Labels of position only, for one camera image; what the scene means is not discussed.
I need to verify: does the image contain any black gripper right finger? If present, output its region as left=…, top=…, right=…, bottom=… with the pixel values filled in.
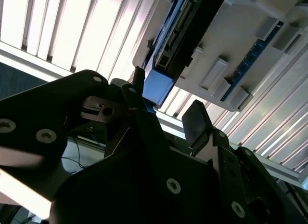
left=181, top=100, right=298, bottom=224

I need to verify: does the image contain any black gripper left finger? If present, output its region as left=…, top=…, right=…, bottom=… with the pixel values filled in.
left=0, top=66, right=172, bottom=168

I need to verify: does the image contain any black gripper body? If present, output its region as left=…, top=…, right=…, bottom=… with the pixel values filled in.
left=50, top=108, right=253, bottom=224

